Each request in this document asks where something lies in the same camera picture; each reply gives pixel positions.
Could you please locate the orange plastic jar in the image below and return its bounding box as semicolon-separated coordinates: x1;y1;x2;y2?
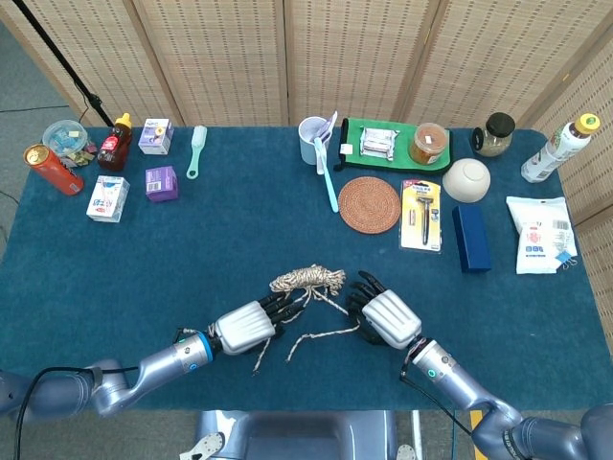
408;122;450;167

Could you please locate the blue felt table cloth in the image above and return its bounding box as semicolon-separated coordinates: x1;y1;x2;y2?
0;125;605;413

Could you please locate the silver snack packet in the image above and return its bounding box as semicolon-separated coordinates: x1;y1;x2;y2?
358;126;400;162

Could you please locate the brown syrup bottle yellow cap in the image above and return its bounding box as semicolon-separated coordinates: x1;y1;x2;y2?
97;112;133;173

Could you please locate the glass jar black lid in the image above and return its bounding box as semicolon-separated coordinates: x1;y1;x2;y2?
471;111;516;158

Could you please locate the white wipes packet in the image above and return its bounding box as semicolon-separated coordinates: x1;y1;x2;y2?
506;195;579;276

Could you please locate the purple white toothpaste tube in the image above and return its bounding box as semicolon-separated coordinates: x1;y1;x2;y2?
314;110;339;176

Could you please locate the white bottle yellow cap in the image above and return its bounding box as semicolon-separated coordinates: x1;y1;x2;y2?
520;112;602;185

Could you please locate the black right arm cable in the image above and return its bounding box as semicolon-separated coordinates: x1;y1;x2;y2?
400;356;474;436

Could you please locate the green mat black trim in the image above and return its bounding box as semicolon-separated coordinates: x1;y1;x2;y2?
333;117;454;176

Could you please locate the mint green scrub brush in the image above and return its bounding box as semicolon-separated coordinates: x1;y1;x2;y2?
185;125;209;181

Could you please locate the round woven coaster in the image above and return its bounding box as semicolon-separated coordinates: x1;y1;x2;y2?
337;175;402;236

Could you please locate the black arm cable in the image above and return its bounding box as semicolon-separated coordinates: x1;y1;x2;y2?
400;356;474;436
12;365;141;460

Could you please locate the purple cardboard box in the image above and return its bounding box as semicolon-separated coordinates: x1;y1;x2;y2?
145;165;180;204

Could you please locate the beige bowl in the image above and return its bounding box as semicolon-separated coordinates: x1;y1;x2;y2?
442;157;492;204

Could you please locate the light blue cup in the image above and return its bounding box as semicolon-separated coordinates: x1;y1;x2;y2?
298;116;331;166

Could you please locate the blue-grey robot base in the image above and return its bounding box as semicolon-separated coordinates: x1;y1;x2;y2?
179;409;418;460

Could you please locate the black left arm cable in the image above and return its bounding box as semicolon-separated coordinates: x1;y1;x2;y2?
12;365;141;460

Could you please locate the clear plastic candy jar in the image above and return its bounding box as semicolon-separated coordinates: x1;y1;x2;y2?
41;119;99;169

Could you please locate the yellow floor tape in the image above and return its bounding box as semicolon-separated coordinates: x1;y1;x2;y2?
468;409;489;460

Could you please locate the dark blue box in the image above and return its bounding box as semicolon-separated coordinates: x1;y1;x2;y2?
451;204;493;275

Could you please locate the braided multicolour rope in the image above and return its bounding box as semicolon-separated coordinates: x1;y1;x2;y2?
249;262;361;377

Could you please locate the red drink can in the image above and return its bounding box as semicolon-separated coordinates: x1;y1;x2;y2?
23;144;85;196

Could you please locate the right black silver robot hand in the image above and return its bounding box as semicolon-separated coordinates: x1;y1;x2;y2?
345;270;423;351

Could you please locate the light blue toothbrush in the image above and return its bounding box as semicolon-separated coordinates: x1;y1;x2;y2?
313;136;340;214

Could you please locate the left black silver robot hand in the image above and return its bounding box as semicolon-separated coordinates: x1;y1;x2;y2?
208;291;307;357

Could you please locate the purple white drink carton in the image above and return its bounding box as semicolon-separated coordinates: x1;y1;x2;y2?
138;118;175;156

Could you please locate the black tripod stand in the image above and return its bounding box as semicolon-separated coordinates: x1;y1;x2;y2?
11;0;116;128

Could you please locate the razor in yellow pack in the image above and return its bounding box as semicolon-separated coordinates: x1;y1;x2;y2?
399;178;443;255

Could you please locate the white red milk carton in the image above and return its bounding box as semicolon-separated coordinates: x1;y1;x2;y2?
85;174;131;224

